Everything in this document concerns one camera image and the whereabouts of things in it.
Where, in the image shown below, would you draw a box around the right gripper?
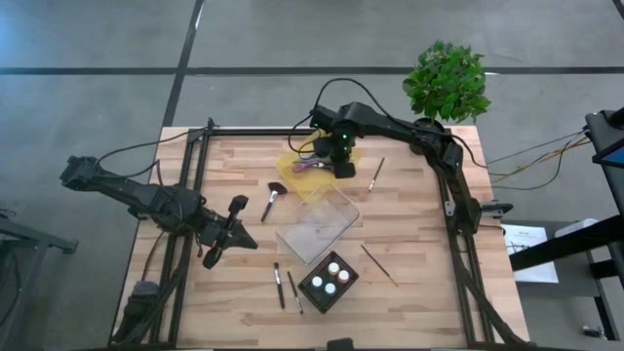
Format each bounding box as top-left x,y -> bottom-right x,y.
309,104 -> 357,180

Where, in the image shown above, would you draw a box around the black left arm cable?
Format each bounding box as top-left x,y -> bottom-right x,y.
95,125 -> 212,179

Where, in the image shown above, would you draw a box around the blue-screen monitor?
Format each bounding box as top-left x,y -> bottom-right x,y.
591,144 -> 624,170

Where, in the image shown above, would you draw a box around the yellow translucent plastic bin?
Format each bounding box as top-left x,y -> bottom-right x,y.
274,124 -> 361,204

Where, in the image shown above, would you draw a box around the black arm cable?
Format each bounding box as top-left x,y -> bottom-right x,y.
95,125 -> 212,179
287,77 -> 425,157

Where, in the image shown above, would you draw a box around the black power supply box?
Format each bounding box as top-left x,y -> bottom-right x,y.
127,280 -> 161,316

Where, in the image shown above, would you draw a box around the white paper sheet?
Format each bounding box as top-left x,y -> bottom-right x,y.
501,223 -> 561,285

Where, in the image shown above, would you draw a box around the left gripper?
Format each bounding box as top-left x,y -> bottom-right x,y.
194,194 -> 258,269

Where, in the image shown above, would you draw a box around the thin brown-handled paintbrush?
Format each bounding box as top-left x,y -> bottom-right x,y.
359,243 -> 400,288

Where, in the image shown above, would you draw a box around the dark grey side table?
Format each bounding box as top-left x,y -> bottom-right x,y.
0,208 -> 79,342

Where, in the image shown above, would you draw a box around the green plant in black pot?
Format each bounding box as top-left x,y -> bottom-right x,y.
402,39 -> 492,147

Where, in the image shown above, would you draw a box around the thin dark-handled paintbrush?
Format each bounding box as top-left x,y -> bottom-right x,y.
368,156 -> 386,193

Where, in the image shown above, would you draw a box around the purple-handled scissors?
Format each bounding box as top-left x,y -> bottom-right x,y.
292,158 -> 337,176

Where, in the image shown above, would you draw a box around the black paintbrush silver ferrule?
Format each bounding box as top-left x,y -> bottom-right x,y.
272,261 -> 287,310

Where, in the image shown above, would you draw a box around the slim black paintbrush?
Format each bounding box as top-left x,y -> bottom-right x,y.
286,270 -> 305,316

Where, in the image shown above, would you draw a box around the black equipment cart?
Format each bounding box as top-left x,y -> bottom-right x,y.
509,106 -> 624,342

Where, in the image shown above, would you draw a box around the clear plastic bin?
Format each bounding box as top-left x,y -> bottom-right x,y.
275,183 -> 361,266

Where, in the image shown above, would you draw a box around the black aluminium rig frame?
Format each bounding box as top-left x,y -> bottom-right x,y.
109,118 -> 532,350

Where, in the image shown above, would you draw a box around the black fan brush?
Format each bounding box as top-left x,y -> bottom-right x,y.
259,181 -> 289,223

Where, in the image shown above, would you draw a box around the thin cables to cart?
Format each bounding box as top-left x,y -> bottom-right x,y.
485,127 -> 591,192

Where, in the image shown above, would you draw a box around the black slotted plastic basket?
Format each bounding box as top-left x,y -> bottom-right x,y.
296,250 -> 361,315

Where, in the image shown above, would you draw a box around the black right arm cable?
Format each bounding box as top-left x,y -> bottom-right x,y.
287,77 -> 425,157

